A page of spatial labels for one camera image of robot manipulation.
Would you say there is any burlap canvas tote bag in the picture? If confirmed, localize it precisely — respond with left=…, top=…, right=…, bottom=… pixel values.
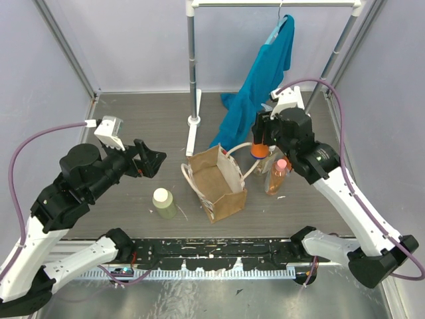
left=181, top=142, right=260, bottom=223

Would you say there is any slotted cable duct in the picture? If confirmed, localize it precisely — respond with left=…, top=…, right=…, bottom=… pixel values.
left=77, top=266, right=296, bottom=281

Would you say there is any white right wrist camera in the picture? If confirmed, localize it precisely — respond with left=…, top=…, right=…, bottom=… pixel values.
left=270, top=86, right=305, bottom=120

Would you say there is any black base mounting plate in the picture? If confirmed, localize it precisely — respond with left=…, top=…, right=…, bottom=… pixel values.
left=111, top=237, right=313, bottom=271

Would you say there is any pink cap peach bottle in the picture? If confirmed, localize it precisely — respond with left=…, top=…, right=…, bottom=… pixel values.
left=264, top=159, right=288, bottom=195

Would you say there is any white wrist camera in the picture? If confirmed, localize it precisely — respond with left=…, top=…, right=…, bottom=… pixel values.
left=270, top=86, right=305, bottom=120
left=85, top=116, right=126, bottom=151

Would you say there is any dark pump bottle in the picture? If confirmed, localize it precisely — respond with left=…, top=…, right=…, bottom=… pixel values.
left=248, top=102, right=275, bottom=161

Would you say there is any green bottle white cap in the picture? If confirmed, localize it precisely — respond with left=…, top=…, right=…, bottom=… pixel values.
left=152, top=187, right=177, bottom=219

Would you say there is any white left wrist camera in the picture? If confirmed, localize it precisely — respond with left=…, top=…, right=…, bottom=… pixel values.
left=85, top=116, right=126, bottom=151

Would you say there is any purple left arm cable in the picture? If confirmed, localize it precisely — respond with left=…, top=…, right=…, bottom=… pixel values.
left=0, top=120, right=159, bottom=287

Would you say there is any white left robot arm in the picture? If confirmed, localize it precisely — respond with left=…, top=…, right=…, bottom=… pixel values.
left=1, top=140, right=167, bottom=318

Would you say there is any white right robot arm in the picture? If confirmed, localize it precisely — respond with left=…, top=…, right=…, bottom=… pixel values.
left=252, top=108, right=419, bottom=288

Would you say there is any teal t-shirt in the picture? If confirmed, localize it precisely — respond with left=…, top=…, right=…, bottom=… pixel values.
left=209, top=15, right=295, bottom=150

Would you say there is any clear amber bottle white cap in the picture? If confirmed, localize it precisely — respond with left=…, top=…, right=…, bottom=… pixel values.
left=253, top=146, right=276, bottom=175

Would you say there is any light blue clothes hanger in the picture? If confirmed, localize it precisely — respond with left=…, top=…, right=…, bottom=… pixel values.
left=264, top=4, right=288, bottom=45

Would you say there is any metal clothes rack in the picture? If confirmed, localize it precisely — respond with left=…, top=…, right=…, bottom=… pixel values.
left=185, top=0, right=364, bottom=156

